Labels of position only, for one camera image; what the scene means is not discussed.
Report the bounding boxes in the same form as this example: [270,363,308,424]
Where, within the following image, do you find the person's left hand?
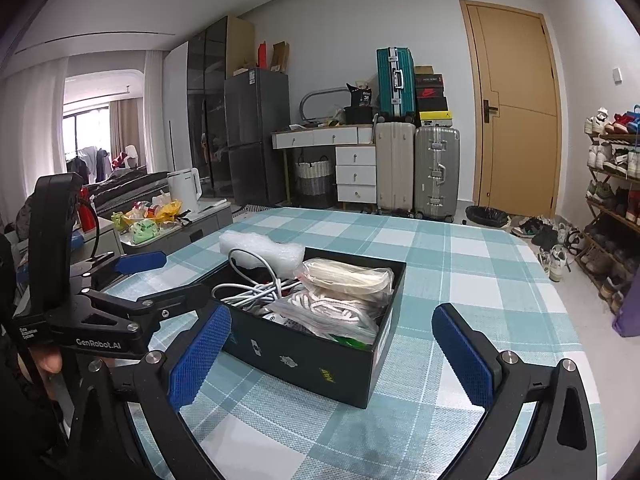
[34,348,63,375]

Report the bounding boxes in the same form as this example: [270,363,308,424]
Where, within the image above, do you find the green white packet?
[333,336,371,351]

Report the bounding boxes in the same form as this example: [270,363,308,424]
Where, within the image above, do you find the dark grey refrigerator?
[224,68,291,207]

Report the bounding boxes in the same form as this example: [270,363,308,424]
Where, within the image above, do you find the cream strap coil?
[293,257,396,305]

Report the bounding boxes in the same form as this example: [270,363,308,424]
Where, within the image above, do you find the stack of shoe boxes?
[414,65,452,127]

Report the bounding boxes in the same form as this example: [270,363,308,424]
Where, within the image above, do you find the grey tv cabinet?
[96,200,232,255]

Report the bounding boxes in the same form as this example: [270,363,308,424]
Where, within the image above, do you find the beige suitcase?
[374,122,416,212]

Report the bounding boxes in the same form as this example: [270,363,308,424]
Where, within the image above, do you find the white light switch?
[612,67,623,84]

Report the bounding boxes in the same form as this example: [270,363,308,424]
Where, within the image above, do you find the teal plaid tablecloth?
[102,206,601,480]

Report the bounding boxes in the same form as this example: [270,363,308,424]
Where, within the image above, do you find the black trash bin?
[465,205,510,229]

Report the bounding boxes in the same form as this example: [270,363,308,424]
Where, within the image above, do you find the black storage box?
[203,248,406,408]

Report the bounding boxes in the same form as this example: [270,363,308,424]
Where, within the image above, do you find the white drawer desk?
[272,125,376,205]

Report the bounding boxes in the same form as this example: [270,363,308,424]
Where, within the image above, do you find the black bag on desk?
[344,81,373,125]

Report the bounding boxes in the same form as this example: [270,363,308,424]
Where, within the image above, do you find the wooden door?
[460,0,562,217]

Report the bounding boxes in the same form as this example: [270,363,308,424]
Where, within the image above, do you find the white foam piece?
[218,231,305,278]

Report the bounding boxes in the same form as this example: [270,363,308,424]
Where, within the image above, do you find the white rope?
[259,288,386,346]

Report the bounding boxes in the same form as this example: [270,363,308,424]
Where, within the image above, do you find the silver suitcase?
[413,126,460,223]

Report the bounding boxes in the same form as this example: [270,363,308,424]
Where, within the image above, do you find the white charging cable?
[211,247,302,311]

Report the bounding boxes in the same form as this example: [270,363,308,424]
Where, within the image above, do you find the purple bag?
[612,294,640,338]

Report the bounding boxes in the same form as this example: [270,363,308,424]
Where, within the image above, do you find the woven laundry basket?
[295,156,334,209]

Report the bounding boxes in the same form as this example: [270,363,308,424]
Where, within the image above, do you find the wooden shoe rack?
[577,106,639,315]

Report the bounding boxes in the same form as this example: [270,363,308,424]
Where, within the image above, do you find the teal suitcase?
[376,47,416,120]

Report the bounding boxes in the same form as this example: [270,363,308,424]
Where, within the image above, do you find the white electric kettle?
[167,168,203,214]

